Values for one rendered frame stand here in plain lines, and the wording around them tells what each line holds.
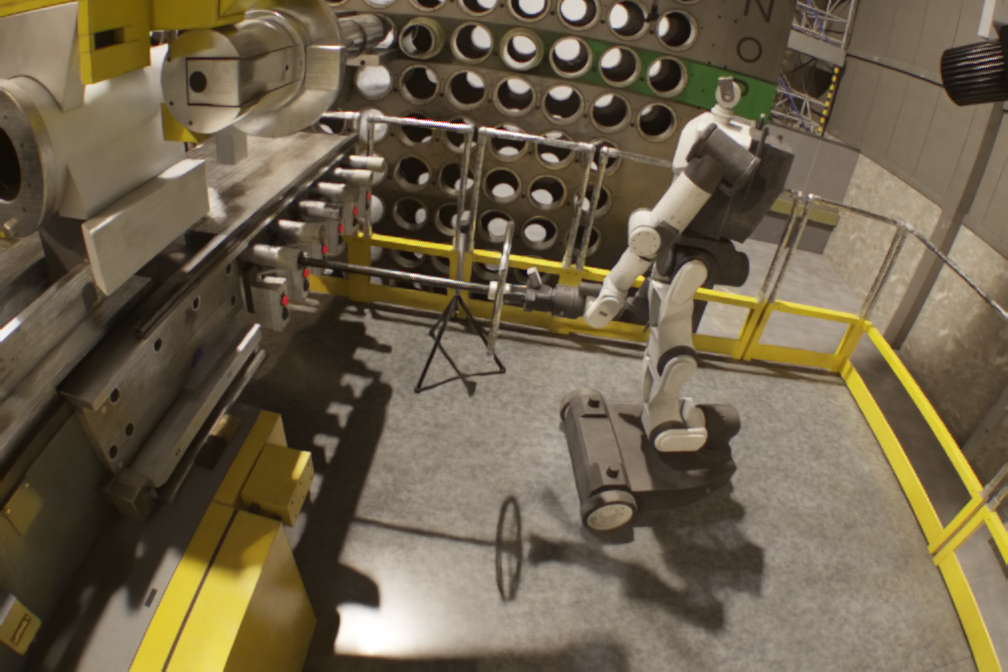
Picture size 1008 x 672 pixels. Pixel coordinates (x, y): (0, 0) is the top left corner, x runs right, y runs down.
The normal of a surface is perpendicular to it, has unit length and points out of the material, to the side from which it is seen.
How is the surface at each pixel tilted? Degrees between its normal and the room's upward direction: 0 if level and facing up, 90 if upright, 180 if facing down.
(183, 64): 90
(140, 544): 0
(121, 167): 68
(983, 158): 90
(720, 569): 0
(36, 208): 90
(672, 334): 90
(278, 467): 0
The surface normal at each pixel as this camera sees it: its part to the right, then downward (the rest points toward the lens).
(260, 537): 0.13, -0.84
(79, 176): 0.97, -0.17
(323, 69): -0.08, 0.52
